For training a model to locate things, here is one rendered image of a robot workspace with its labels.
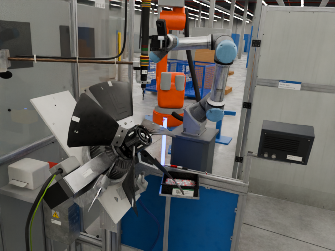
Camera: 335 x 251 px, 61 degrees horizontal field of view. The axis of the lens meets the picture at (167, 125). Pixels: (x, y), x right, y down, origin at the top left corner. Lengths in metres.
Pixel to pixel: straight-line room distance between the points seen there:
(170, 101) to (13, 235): 3.86
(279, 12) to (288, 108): 0.93
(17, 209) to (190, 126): 1.21
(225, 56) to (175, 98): 3.64
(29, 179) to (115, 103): 0.60
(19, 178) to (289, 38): 2.53
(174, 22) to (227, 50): 3.68
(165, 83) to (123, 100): 3.71
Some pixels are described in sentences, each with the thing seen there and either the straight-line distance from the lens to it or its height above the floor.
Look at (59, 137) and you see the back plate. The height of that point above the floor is 1.20.
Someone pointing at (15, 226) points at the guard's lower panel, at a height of 0.55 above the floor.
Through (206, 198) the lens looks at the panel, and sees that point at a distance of 1.90.
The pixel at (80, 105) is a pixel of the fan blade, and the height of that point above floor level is 1.39.
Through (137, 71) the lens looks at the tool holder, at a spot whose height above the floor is 1.51.
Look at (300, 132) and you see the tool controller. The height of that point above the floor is 1.23.
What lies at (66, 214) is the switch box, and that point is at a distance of 1.55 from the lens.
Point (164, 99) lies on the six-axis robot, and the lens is 5.25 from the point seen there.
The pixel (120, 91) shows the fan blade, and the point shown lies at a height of 1.38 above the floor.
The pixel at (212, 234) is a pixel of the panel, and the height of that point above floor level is 0.43.
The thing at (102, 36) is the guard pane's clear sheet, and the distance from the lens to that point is 2.41.
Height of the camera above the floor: 1.67
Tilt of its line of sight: 18 degrees down
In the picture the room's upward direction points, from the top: 4 degrees clockwise
